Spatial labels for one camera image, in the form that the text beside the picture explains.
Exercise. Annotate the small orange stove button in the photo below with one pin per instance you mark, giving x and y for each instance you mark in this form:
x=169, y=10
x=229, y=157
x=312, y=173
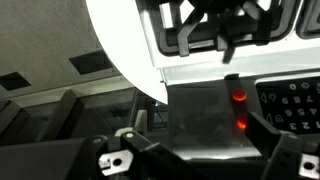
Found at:
x=239, y=95
x=241, y=122

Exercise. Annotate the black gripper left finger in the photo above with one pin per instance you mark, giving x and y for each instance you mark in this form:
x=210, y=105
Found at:
x=156, y=156

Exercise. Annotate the black flat griddle plate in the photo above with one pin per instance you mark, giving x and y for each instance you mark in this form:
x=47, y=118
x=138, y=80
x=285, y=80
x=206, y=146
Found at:
x=310, y=23

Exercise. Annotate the grey toy stove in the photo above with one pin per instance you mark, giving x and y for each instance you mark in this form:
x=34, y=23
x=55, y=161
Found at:
x=200, y=113

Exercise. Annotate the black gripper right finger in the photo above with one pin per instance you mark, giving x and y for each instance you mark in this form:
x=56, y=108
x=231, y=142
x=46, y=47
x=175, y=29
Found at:
x=276, y=146

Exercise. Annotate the black keypad button display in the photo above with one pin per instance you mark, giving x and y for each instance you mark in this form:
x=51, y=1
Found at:
x=293, y=106

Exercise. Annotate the black burner grate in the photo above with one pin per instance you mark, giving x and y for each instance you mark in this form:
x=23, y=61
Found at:
x=200, y=43

